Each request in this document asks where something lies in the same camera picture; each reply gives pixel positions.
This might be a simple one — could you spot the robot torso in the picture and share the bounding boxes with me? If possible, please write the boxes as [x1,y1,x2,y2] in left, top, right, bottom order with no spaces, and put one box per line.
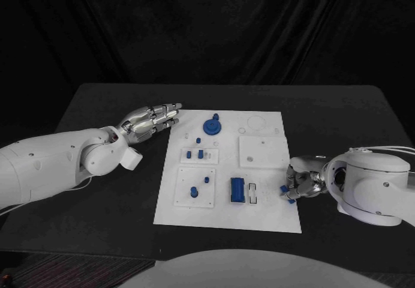
[116,248,394,288]

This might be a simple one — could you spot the blue gear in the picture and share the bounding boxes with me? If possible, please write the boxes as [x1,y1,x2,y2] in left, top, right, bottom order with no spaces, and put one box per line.
[201,119,223,136]

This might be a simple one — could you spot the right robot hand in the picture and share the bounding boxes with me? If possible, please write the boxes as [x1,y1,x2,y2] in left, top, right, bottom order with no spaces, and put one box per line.
[283,155,329,200]

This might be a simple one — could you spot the blue rectangular block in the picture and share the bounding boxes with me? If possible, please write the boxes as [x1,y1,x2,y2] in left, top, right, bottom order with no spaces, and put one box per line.
[228,177,244,203]

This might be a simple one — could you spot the white cable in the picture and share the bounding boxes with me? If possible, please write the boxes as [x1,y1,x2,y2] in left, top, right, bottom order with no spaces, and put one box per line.
[348,146,415,156]
[0,175,93,215]

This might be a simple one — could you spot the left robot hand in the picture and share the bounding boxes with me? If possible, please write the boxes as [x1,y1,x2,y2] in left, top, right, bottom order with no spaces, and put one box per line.
[118,103,182,146]

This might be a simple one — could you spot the white task board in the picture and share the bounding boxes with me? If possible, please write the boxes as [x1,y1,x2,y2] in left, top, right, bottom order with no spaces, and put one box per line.
[152,109,302,234]

